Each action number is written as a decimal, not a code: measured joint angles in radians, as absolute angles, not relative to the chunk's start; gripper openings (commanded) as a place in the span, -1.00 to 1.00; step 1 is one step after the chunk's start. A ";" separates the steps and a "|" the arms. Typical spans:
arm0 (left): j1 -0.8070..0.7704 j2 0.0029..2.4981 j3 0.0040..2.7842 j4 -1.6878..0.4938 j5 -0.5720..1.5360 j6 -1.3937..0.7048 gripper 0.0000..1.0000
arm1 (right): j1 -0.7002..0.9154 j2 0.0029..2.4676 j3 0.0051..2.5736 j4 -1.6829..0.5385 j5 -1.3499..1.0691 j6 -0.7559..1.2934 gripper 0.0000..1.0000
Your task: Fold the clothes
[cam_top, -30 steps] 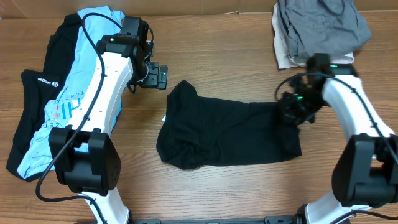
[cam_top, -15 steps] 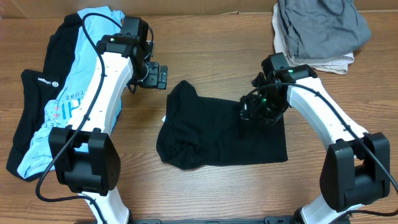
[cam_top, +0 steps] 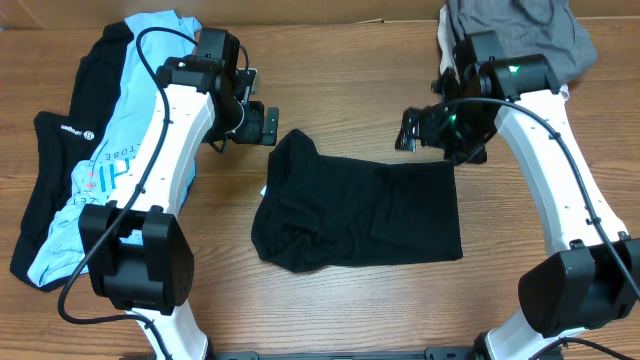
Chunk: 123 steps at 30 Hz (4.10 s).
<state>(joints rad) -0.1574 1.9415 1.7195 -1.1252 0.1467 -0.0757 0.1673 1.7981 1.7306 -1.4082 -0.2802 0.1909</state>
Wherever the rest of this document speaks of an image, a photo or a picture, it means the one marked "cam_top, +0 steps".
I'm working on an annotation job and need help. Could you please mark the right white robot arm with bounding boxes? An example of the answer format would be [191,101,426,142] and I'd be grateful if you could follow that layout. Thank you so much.
[396,55,639,359]

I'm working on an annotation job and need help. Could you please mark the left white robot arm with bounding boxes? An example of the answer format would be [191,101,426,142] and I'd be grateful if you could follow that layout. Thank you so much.
[79,56,279,359]

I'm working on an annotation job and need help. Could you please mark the beige folded garment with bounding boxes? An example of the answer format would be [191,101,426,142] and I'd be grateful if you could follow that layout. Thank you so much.
[436,0,583,100]

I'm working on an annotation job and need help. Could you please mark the grey folded shorts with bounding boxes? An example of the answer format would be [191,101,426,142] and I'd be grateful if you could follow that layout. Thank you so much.
[447,0,598,83]

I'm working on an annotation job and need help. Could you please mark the black logo t-shirt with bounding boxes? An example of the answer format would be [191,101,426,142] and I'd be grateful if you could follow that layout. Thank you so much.
[10,22,134,288]

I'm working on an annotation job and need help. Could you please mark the light blue printed t-shirt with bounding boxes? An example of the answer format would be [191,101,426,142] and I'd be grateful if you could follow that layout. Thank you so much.
[27,10,201,292]

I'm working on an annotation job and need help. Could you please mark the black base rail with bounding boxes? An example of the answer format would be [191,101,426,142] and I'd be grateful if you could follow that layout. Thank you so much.
[204,347,484,360]

